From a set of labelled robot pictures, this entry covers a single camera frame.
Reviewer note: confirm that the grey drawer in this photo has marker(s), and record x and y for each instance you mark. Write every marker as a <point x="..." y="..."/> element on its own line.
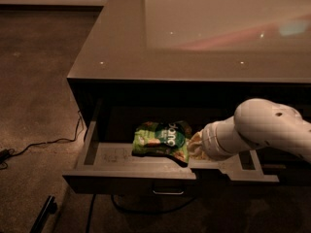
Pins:
<point x="106" y="164"/>

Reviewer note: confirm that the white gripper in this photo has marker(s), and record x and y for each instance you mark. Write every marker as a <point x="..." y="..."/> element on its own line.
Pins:
<point x="208" y="142"/>

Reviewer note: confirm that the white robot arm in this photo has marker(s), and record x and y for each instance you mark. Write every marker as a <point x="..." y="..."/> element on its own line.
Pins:
<point x="256" y="124"/>

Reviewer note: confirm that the grey drawer cabinet counter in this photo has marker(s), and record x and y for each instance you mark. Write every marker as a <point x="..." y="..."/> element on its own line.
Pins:
<point x="212" y="54"/>

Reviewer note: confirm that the black power adapter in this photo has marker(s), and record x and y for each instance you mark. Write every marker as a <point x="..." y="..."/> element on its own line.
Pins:
<point x="4" y="154"/>

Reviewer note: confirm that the green snack bag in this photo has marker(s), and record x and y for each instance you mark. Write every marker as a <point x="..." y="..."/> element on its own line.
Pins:
<point x="165" y="139"/>

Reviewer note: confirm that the black metal bar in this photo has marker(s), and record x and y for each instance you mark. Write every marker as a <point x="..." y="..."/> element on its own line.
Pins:
<point x="49" y="208"/>

